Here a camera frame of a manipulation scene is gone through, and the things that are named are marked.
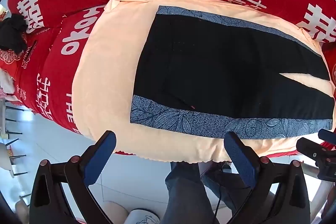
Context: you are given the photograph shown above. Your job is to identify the black cloth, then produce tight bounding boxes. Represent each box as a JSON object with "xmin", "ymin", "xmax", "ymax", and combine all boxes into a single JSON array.
[{"xmin": 0, "ymin": 13, "xmax": 29, "ymax": 54}]

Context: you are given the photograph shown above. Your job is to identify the person's leg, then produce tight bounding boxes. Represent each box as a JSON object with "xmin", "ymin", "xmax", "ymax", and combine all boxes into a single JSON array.
[
  {"xmin": 159, "ymin": 161, "xmax": 209, "ymax": 224},
  {"xmin": 201, "ymin": 161, "xmax": 254, "ymax": 216}
]

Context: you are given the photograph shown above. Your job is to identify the person's right leg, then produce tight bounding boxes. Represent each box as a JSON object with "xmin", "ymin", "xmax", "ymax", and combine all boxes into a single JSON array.
[{"xmin": 201, "ymin": 161, "xmax": 254, "ymax": 216}]

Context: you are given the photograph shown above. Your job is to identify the cream padded blanket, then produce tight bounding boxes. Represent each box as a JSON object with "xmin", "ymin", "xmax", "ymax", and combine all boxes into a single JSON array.
[{"xmin": 71, "ymin": 0, "xmax": 331, "ymax": 164}]

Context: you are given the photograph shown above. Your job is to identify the red printed pillow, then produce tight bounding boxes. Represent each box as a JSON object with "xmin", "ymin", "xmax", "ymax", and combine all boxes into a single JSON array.
[{"xmin": 16, "ymin": 6, "xmax": 107, "ymax": 134}]

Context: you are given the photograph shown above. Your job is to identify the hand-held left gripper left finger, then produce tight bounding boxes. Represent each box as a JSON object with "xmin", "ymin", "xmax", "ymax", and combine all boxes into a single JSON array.
[{"xmin": 29, "ymin": 131, "xmax": 116, "ymax": 224}]

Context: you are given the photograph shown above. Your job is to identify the red cloth with lace print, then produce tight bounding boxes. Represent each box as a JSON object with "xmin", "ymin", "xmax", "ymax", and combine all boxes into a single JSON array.
[{"xmin": 0, "ymin": 48, "xmax": 25, "ymax": 75}]

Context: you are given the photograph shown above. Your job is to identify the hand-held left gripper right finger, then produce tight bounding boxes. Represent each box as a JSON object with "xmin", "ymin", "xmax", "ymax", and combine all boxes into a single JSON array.
[{"xmin": 224, "ymin": 131, "xmax": 311, "ymax": 224}]

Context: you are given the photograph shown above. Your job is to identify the white chair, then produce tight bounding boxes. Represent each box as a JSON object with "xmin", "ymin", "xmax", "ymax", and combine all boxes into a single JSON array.
[{"xmin": 0, "ymin": 135, "xmax": 29, "ymax": 179}]

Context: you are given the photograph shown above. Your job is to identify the black pants with blue stripes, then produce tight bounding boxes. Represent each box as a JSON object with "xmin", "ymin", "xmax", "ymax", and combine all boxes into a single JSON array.
[{"xmin": 130, "ymin": 6, "xmax": 335, "ymax": 140}]

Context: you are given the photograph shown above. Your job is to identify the black cable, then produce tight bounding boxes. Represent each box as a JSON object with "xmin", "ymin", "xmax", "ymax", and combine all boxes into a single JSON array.
[{"xmin": 212, "ymin": 161, "xmax": 233, "ymax": 224}]

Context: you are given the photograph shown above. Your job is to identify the white slipper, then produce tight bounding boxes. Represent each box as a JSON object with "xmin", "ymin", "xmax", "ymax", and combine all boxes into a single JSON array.
[{"xmin": 125, "ymin": 209, "xmax": 161, "ymax": 224}]

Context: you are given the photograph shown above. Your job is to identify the person's left leg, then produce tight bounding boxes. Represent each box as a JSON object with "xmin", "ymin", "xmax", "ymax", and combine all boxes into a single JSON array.
[{"xmin": 159, "ymin": 161, "xmax": 209, "ymax": 224}]

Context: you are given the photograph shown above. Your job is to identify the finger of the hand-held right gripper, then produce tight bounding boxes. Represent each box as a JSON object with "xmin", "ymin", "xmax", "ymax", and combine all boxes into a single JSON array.
[
  {"xmin": 318, "ymin": 128, "xmax": 336, "ymax": 145},
  {"xmin": 296, "ymin": 137, "xmax": 332, "ymax": 162}
]

